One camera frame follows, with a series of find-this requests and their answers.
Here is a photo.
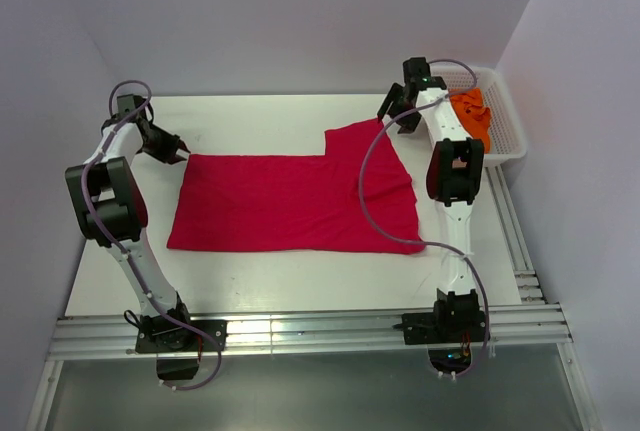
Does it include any red t shirt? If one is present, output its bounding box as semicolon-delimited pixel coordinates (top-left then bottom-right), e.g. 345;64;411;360
167;119;423;255

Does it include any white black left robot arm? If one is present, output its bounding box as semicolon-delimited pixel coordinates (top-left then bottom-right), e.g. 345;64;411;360
65;94;195;350

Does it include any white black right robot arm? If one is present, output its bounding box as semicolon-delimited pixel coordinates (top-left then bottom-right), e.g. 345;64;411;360
377;77;484;341

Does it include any orange t shirt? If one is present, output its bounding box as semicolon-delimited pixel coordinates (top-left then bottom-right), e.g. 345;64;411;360
450;88;491;154

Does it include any white perforated plastic basket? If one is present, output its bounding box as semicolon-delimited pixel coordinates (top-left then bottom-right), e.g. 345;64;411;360
427;65;527;168

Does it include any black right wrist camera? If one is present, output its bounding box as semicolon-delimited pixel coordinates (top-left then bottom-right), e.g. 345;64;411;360
402;57;447;92

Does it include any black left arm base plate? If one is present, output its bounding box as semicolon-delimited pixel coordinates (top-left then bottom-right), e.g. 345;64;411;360
135;318;227;354

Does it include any aluminium table edge rail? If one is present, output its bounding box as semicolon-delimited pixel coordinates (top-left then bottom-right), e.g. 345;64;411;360
47;304;572;361

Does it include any aluminium right side rail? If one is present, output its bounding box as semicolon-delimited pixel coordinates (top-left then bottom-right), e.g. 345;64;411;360
486;167;547;305

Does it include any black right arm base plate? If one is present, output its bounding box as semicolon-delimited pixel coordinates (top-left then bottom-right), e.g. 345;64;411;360
393;311;486;345

